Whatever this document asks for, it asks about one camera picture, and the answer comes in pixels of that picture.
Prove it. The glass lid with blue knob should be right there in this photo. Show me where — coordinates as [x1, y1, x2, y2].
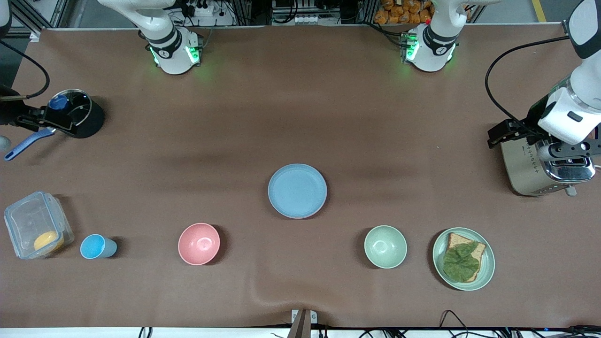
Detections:
[46, 89, 92, 129]

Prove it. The bag of orange buns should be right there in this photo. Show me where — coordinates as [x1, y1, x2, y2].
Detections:
[374, 0, 435, 25]

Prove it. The pink bowl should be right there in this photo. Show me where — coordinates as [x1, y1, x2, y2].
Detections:
[178, 223, 221, 266]

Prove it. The clear plastic storage container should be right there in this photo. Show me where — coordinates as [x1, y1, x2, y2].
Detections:
[4, 190, 75, 260]

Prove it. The green lettuce leaf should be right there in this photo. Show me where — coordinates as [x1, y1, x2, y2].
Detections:
[443, 242, 480, 283]

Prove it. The blue cup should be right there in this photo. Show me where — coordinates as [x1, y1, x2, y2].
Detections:
[80, 234, 118, 260]

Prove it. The black looped cable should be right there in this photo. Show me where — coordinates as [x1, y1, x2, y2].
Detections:
[439, 310, 475, 338]

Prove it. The pale green plate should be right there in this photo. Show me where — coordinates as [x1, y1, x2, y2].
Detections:
[432, 229, 495, 291]

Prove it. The yellow round food piece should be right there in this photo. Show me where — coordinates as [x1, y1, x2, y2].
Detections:
[33, 230, 65, 253]

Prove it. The white power strip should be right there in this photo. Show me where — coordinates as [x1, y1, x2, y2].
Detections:
[181, 0, 216, 17]

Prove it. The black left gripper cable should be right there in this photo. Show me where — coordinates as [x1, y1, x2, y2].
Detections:
[485, 35, 571, 137]

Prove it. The bread slice under lettuce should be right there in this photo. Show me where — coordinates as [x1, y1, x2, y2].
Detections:
[446, 233, 486, 283]

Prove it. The silver toaster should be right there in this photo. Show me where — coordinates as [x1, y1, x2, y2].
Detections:
[500, 134, 596, 197]

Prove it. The pale green bowl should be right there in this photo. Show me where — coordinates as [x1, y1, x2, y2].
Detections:
[364, 225, 408, 269]

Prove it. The dark blue saucepan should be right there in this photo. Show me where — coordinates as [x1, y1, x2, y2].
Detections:
[4, 89, 106, 162]

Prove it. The blue plate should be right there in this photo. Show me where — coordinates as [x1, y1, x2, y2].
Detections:
[268, 163, 328, 218]

